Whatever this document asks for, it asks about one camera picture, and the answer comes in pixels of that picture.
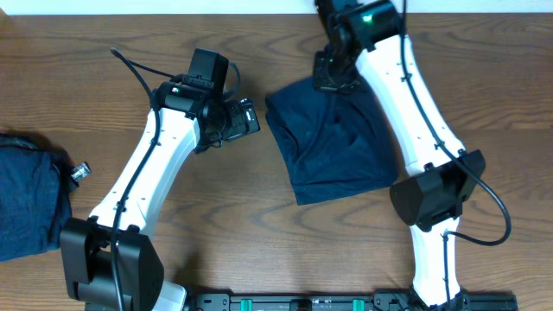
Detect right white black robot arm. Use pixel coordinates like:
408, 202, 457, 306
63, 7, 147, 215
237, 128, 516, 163
314, 0, 486, 310

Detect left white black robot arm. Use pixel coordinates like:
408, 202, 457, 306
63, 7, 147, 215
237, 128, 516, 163
60, 81, 259, 310

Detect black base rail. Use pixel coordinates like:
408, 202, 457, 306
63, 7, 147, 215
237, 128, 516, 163
184, 291, 518, 311

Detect silver garment tag clip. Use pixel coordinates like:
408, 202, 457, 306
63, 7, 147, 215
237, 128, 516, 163
71, 162, 92, 183

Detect folded dark blue garment pile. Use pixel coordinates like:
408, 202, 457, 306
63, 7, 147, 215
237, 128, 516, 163
1, 134, 78, 261

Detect dark blue shorts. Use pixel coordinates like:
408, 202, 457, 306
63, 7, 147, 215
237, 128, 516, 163
265, 78, 398, 205

